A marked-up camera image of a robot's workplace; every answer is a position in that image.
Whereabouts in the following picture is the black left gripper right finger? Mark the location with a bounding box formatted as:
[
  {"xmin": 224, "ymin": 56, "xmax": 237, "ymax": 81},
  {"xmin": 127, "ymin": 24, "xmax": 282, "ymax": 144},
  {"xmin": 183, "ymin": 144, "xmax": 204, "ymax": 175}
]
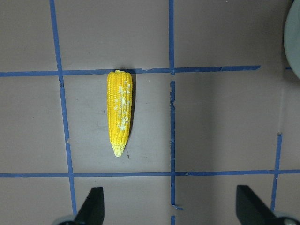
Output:
[{"xmin": 235, "ymin": 185, "xmax": 277, "ymax": 225}]

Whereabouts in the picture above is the yellow corn cob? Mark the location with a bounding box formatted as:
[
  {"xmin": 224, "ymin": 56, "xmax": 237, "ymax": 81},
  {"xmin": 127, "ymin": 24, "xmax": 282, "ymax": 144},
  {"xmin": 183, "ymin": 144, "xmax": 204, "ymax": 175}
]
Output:
[{"xmin": 106, "ymin": 70, "xmax": 133, "ymax": 158}]

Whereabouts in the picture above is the grey-green cooking pot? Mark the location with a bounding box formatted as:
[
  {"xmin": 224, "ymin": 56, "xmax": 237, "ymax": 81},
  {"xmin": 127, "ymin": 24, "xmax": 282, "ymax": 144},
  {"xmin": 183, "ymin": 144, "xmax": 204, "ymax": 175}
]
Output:
[{"xmin": 284, "ymin": 0, "xmax": 300, "ymax": 78}]

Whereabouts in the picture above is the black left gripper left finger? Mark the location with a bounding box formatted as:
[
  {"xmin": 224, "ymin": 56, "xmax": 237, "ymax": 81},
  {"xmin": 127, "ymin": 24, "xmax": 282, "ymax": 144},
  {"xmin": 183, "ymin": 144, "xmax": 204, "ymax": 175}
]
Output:
[{"xmin": 74, "ymin": 187, "xmax": 104, "ymax": 225}]

